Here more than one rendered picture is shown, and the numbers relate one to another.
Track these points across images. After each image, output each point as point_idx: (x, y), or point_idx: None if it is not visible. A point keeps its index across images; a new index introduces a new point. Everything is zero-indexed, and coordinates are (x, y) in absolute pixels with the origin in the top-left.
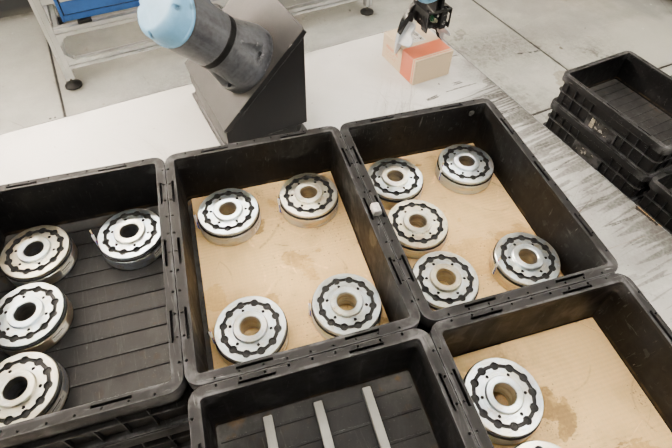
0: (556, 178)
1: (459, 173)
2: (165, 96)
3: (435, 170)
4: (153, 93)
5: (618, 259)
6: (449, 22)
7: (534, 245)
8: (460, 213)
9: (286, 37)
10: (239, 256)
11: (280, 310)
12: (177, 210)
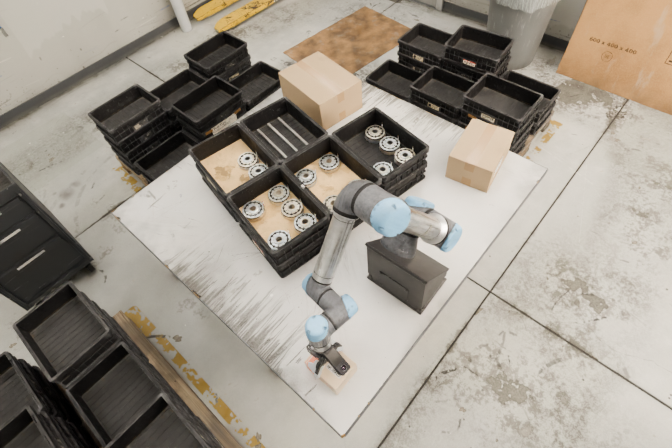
0: (237, 300)
1: (280, 233)
2: (460, 273)
3: None
4: (468, 272)
5: (213, 265)
6: (307, 350)
7: (250, 214)
8: (278, 225)
9: (375, 244)
10: (347, 182)
11: (323, 167)
12: (363, 165)
